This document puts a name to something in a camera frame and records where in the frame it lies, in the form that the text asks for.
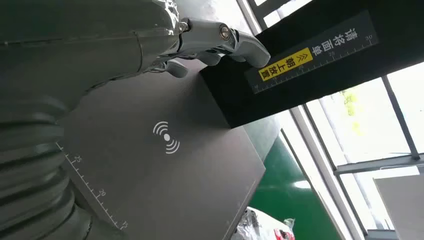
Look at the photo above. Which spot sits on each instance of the black scanner post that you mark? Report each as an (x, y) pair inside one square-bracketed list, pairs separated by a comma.
[(232, 99)]

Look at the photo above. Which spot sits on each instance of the aluminium conveyor side rail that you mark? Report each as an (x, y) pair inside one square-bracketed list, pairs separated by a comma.
[(331, 198)]

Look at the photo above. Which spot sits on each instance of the green conveyor belt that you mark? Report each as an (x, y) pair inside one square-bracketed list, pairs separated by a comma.
[(298, 205)]

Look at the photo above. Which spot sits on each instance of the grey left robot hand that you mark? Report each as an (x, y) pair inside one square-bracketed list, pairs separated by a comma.
[(82, 39)]

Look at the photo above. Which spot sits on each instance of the grey window frame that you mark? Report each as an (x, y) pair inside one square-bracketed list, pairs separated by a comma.
[(374, 165)]

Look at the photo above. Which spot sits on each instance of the grey flat panel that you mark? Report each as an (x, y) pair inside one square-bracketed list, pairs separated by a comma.
[(404, 208)]

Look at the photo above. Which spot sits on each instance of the ruler label with yellow sticker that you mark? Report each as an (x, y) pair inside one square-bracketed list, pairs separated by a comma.
[(331, 46)]

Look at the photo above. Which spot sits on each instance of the dark grey scanner platform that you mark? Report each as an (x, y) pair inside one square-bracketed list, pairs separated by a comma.
[(149, 182)]

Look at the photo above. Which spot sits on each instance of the grey package with red print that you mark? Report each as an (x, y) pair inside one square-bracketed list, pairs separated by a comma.
[(255, 225)]

